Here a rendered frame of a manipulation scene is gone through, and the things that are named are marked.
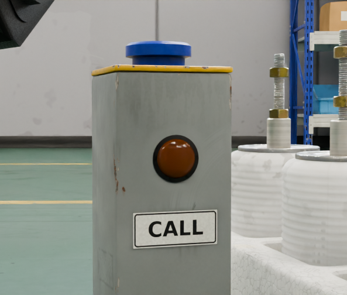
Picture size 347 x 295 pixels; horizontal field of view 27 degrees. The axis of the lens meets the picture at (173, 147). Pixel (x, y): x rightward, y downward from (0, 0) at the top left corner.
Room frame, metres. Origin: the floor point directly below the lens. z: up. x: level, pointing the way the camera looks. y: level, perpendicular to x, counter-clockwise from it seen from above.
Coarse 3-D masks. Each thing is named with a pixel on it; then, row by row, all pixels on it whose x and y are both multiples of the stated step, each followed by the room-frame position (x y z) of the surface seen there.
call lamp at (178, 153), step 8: (168, 144) 0.41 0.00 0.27; (176, 144) 0.41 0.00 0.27; (184, 144) 0.41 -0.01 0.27; (160, 152) 0.41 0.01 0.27; (168, 152) 0.41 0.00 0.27; (176, 152) 0.41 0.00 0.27; (184, 152) 0.41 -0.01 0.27; (192, 152) 0.41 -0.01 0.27; (160, 160) 0.41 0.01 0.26; (168, 160) 0.41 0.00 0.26; (176, 160) 0.41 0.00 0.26; (184, 160) 0.41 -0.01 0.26; (192, 160) 0.41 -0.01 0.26; (160, 168) 0.41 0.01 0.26; (168, 168) 0.41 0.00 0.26; (176, 168) 0.41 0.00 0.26; (184, 168) 0.41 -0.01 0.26; (192, 168) 0.42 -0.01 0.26; (168, 176) 0.41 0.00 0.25; (176, 176) 0.41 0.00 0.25
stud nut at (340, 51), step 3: (336, 48) 0.57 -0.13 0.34; (339, 48) 0.56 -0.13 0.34; (342, 48) 0.56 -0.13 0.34; (345, 48) 0.56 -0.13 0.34; (336, 51) 0.57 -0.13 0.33; (339, 51) 0.56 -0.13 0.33; (342, 51) 0.56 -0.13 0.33; (345, 51) 0.56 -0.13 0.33; (336, 54) 0.57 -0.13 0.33; (339, 54) 0.56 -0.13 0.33; (342, 54) 0.56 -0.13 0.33; (345, 54) 0.56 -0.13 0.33; (336, 57) 0.57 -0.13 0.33; (339, 57) 0.57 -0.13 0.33
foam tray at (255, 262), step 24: (240, 240) 0.61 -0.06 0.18; (264, 240) 0.61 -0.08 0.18; (240, 264) 0.57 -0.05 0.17; (264, 264) 0.53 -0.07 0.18; (288, 264) 0.52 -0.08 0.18; (240, 288) 0.57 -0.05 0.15; (264, 288) 0.53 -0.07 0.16; (288, 288) 0.49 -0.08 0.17; (312, 288) 0.46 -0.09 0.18; (336, 288) 0.45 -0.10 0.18
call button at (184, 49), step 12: (132, 48) 0.43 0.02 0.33; (144, 48) 0.43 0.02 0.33; (156, 48) 0.43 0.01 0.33; (168, 48) 0.43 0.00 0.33; (180, 48) 0.43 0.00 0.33; (132, 60) 0.44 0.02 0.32; (144, 60) 0.43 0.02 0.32; (156, 60) 0.43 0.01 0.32; (168, 60) 0.43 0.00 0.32; (180, 60) 0.44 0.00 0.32
